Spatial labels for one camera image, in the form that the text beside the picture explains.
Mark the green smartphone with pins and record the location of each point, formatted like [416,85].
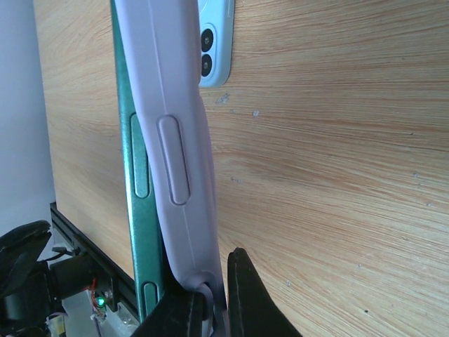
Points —
[145,236]

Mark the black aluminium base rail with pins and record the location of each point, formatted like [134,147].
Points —
[111,281]

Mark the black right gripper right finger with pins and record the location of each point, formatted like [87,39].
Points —
[252,312]

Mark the left circuit board with leds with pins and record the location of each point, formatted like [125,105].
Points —
[98,302]

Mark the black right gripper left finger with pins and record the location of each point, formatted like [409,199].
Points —
[178,313]

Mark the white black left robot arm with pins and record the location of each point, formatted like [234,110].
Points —
[31,289]

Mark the lavender phone case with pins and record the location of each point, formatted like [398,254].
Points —
[162,47]

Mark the light blue card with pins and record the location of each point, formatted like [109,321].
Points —
[216,18]

